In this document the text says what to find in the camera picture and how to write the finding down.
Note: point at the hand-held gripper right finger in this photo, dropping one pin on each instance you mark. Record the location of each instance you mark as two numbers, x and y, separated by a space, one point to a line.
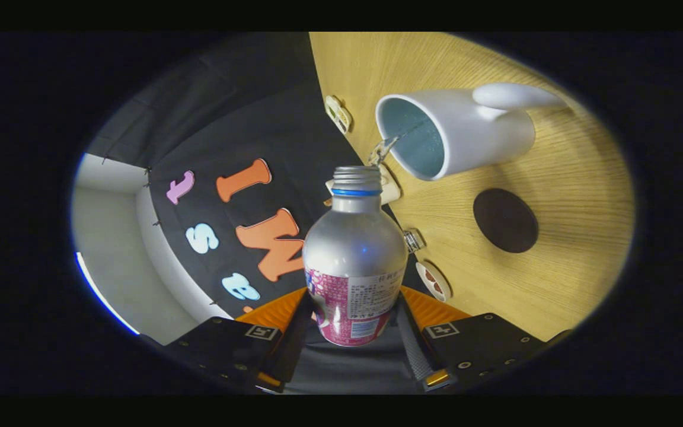
415 353

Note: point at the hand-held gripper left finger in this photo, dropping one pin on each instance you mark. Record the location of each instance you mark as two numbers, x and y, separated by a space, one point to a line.
291 350

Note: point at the silver juice bottle red label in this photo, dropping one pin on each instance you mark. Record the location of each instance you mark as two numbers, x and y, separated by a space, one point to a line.
353 249

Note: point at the dark brown round coaster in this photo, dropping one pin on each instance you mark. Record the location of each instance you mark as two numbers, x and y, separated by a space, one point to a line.
506 220

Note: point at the white round plate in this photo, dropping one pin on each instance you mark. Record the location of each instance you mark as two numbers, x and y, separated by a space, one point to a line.
434 292

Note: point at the red sausage slices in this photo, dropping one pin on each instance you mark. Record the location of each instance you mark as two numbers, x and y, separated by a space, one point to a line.
433 279

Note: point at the wooden table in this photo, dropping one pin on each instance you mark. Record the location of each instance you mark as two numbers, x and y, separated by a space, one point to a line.
555 284

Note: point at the white toaster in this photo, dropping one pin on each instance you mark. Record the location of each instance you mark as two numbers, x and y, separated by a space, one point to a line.
390 191

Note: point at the black backdrop cloth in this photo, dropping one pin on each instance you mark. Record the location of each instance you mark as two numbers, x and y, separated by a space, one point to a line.
246 118

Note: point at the white divided snack tray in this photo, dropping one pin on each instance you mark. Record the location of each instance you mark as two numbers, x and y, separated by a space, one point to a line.
338 114

